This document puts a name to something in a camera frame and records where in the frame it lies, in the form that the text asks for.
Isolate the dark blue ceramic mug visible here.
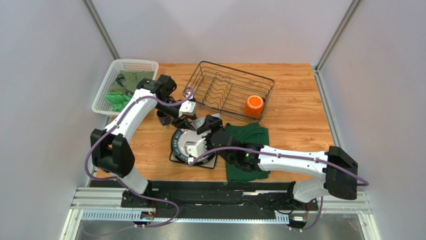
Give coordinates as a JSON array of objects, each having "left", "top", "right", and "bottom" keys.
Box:
[{"left": 156, "top": 111, "right": 172, "bottom": 126}]

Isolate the round green rimmed plate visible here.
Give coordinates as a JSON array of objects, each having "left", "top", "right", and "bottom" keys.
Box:
[{"left": 171, "top": 128, "right": 217, "bottom": 165}]

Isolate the round black rimmed plate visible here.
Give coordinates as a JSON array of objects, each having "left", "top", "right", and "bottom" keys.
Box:
[{"left": 170, "top": 126, "right": 219, "bottom": 166}]

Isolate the orange ceramic mug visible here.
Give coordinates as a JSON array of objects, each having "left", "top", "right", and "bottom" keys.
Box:
[{"left": 243, "top": 95, "right": 265, "bottom": 118}]

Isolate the white ribbed bowl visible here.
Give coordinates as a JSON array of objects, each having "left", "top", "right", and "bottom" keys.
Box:
[{"left": 192, "top": 113, "right": 222, "bottom": 129}]

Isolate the square floral ceramic plate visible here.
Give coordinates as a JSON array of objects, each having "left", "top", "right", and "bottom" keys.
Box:
[{"left": 169, "top": 152, "right": 217, "bottom": 169}]

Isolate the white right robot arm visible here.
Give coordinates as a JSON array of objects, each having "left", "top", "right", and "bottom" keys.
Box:
[{"left": 185, "top": 115, "right": 361, "bottom": 205}]

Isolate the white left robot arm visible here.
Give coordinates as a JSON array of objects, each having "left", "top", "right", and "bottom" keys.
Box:
[{"left": 85, "top": 74, "right": 196, "bottom": 203}]

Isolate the folded dark green t-shirt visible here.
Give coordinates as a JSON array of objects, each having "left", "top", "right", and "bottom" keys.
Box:
[{"left": 224, "top": 123, "right": 270, "bottom": 184}]

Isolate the bright green cloth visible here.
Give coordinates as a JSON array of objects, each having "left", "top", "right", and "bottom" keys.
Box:
[{"left": 105, "top": 91, "right": 133, "bottom": 113}]

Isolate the olive green cloth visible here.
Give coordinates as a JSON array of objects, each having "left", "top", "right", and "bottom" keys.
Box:
[{"left": 110, "top": 70, "right": 155, "bottom": 98}]

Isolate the white plastic basket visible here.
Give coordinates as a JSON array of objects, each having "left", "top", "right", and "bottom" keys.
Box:
[{"left": 91, "top": 59, "right": 159, "bottom": 117}]

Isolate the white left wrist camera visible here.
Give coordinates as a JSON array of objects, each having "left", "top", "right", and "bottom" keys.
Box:
[{"left": 178, "top": 100, "right": 197, "bottom": 117}]

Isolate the grey wire dish rack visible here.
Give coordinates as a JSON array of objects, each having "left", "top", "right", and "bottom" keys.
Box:
[{"left": 186, "top": 60, "right": 275, "bottom": 123}]

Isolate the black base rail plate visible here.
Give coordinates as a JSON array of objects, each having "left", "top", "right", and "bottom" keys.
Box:
[{"left": 89, "top": 180, "right": 354, "bottom": 221}]

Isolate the aluminium front rail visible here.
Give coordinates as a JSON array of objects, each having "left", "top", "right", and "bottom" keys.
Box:
[{"left": 60, "top": 181, "right": 381, "bottom": 240}]

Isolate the aluminium frame post left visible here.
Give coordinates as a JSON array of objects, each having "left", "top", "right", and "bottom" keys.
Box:
[{"left": 82, "top": 0, "right": 120, "bottom": 60}]

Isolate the aluminium frame post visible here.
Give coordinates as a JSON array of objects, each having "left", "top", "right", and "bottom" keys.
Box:
[
  {"left": 311, "top": 0, "right": 363, "bottom": 147},
  {"left": 82, "top": 0, "right": 120, "bottom": 60}
]

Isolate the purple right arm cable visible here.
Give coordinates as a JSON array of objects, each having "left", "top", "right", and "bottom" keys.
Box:
[{"left": 188, "top": 146, "right": 370, "bottom": 233}]

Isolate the aluminium frame post right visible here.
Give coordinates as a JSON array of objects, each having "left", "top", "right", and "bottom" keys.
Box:
[{"left": 311, "top": 0, "right": 363, "bottom": 147}]

